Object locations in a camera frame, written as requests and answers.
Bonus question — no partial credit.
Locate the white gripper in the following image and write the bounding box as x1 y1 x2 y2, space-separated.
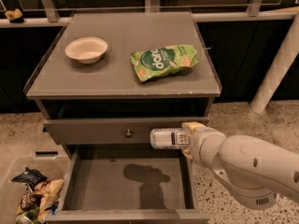
181 122 226 168

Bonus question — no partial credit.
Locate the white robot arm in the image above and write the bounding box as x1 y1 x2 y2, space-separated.
182 122 299 209

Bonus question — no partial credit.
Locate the round metal drawer knob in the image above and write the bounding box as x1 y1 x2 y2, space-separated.
124 130 133 138

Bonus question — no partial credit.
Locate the grey top drawer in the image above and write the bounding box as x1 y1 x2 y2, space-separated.
44 117 208 145

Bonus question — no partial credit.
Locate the grey open middle drawer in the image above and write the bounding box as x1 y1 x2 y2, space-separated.
46 149 209 224

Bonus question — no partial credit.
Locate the grey drawer cabinet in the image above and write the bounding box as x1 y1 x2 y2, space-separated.
23 10 222 162

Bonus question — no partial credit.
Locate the green snack bag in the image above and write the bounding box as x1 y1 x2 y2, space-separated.
130 45 199 82

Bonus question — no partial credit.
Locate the white paper bowl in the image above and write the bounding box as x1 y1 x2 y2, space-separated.
64 37 108 64

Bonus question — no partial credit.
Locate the clear plastic storage bin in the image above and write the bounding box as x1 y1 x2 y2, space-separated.
0 157 69 224

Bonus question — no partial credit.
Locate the tan snack bag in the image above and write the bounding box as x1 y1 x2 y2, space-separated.
35 179 64 223

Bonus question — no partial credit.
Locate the dark blue chip bag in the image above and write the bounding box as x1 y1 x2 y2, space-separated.
11 167 48 189

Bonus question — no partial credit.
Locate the brown snack bag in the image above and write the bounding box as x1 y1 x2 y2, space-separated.
20 191 41 211

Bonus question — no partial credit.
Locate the green snack packet in bin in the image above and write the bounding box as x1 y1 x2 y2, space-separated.
16 209 40 224

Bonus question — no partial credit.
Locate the yellow object on ledge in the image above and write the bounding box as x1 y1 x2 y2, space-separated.
5 8 24 23

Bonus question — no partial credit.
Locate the centre metal post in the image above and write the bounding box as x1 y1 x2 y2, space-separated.
145 0 160 13

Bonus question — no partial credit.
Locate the right metal bracket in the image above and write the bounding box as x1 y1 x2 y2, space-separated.
246 0 263 17

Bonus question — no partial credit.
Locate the metal bracket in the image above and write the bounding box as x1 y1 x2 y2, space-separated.
41 0 60 22
246 0 263 17

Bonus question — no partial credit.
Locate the grey wall ledge rail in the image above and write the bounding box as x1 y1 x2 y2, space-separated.
0 7 299 28

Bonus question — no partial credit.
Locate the left metal bracket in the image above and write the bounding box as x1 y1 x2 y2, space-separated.
41 0 60 22

